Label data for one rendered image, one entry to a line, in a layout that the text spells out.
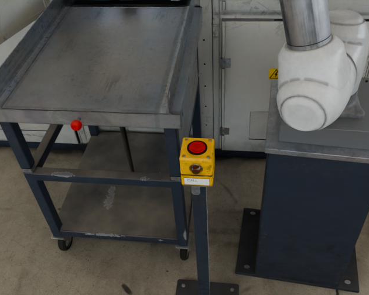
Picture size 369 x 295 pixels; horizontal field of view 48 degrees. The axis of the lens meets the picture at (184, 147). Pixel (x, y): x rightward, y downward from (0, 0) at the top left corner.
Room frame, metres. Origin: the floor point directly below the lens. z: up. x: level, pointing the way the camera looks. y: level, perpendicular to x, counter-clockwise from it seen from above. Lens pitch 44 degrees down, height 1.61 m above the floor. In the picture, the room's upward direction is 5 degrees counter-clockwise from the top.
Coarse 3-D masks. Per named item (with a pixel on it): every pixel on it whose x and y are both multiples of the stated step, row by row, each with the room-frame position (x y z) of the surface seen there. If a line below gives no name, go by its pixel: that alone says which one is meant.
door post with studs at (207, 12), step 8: (200, 0) 1.60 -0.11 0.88; (208, 0) 1.60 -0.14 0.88; (208, 8) 1.60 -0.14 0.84; (208, 16) 1.60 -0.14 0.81; (208, 24) 1.60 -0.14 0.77; (208, 32) 1.60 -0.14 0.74; (208, 40) 1.60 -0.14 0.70; (208, 48) 1.60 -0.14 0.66; (208, 56) 1.60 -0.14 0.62; (208, 64) 1.60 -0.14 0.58; (208, 72) 1.60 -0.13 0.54; (208, 80) 1.60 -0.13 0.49; (208, 88) 1.60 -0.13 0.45; (208, 96) 1.60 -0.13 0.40; (208, 104) 1.60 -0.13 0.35; (208, 112) 1.60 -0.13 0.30; (208, 120) 1.60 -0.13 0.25; (208, 128) 1.60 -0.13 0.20; (208, 136) 1.60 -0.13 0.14
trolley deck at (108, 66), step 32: (64, 32) 1.49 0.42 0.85; (96, 32) 1.47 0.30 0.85; (128, 32) 1.45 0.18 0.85; (160, 32) 1.43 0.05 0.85; (192, 32) 1.41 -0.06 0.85; (32, 64) 1.27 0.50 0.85; (64, 64) 1.25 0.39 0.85; (96, 64) 1.24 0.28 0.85; (128, 64) 1.22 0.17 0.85; (160, 64) 1.21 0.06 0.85; (192, 64) 1.24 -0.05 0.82; (32, 96) 1.08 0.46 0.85; (64, 96) 1.07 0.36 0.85; (96, 96) 1.06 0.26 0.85; (128, 96) 1.04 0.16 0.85; (160, 96) 1.03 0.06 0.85
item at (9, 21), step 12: (0, 0) 1.54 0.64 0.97; (12, 0) 1.59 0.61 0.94; (24, 0) 1.64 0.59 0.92; (36, 0) 1.69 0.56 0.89; (48, 0) 1.71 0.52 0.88; (0, 12) 1.52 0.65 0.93; (12, 12) 1.57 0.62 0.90; (24, 12) 1.62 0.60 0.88; (36, 12) 1.67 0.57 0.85; (0, 24) 1.50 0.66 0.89; (12, 24) 1.55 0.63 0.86; (24, 24) 1.57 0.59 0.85; (0, 36) 1.49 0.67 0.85
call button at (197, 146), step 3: (192, 144) 0.74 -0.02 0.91; (195, 144) 0.74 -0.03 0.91; (198, 144) 0.74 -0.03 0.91; (201, 144) 0.74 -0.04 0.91; (189, 147) 0.73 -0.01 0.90; (192, 147) 0.73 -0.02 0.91; (195, 147) 0.73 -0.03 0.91; (198, 147) 0.73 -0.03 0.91; (201, 147) 0.73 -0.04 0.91; (204, 147) 0.73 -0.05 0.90; (192, 150) 0.72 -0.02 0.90; (195, 150) 0.72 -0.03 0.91; (198, 150) 0.72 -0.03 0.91; (201, 150) 0.72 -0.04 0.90
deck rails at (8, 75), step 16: (192, 0) 1.56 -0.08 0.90; (48, 16) 1.55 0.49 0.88; (192, 16) 1.52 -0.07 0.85; (32, 32) 1.41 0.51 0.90; (48, 32) 1.49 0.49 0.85; (16, 48) 1.28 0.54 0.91; (32, 48) 1.37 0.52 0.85; (176, 48) 1.30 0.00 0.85; (16, 64) 1.24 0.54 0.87; (176, 64) 1.12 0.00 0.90; (0, 80) 1.13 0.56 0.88; (16, 80) 1.17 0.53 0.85; (176, 80) 1.09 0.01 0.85; (0, 96) 1.09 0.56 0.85; (160, 112) 0.95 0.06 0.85
